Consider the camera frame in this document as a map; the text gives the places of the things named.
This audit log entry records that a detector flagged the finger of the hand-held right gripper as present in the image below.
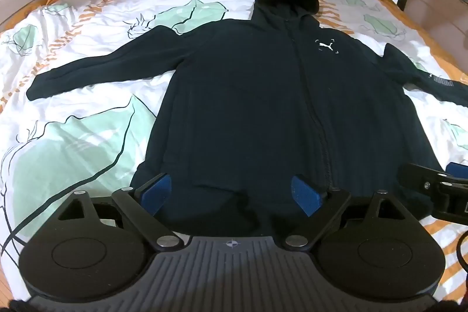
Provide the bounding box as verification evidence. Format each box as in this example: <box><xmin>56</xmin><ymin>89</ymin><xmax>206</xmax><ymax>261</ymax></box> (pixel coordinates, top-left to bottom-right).
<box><xmin>447</xmin><ymin>161</ymin><xmax>468</xmax><ymax>179</ymax></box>
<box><xmin>398</xmin><ymin>163</ymin><xmax>448</xmax><ymax>194</ymax></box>

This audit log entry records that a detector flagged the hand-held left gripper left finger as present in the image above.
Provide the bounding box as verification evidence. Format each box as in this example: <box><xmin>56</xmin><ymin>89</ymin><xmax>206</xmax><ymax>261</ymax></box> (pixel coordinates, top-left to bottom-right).
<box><xmin>60</xmin><ymin>172</ymin><xmax>186</xmax><ymax>251</ymax></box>

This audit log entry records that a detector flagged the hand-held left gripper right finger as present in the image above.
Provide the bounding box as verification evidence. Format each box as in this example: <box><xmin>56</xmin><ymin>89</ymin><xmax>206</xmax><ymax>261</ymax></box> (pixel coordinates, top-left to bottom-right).
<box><xmin>283</xmin><ymin>173</ymin><xmax>402</xmax><ymax>251</ymax></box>

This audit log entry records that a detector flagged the black hoodie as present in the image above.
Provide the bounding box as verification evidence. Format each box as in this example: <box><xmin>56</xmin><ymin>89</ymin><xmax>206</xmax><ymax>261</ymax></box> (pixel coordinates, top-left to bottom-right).
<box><xmin>26</xmin><ymin>0</ymin><xmax>468</xmax><ymax>237</ymax></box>

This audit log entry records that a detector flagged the white leaf-print duvet cover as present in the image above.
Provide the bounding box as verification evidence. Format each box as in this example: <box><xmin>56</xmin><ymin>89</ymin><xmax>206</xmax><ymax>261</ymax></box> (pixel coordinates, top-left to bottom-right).
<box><xmin>0</xmin><ymin>0</ymin><xmax>468</xmax><ymax>300</ymax></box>

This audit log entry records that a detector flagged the black cable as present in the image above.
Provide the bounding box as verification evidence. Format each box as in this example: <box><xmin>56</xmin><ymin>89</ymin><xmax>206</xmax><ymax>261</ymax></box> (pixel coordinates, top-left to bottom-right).
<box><xmin>455</xmin><ymin>230</ymin><xmax>468</xmax><ymax>279</ymax></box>

